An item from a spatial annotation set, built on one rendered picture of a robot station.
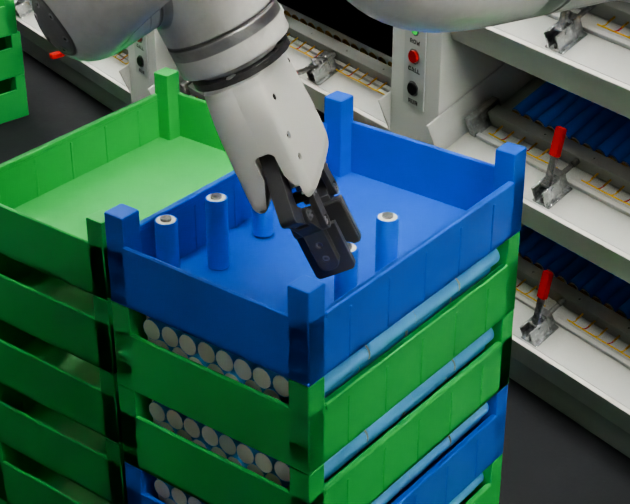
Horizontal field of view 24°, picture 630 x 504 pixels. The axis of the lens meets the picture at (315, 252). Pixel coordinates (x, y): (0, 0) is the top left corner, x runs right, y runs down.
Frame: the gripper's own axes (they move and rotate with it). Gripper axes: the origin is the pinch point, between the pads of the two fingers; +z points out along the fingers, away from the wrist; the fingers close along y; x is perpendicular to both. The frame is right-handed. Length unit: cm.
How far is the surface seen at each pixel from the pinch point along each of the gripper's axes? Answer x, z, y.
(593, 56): 17, 15, -56
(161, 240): -13.1, -3.7, -1.7
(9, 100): -89, 15, -135
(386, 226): 3.0, 2.8, -4.4
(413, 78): -6, 17, -74
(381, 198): -1.0, 7.3, -20.5
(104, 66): -71, 17, -138
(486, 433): 0.2, 30.0, -13.8
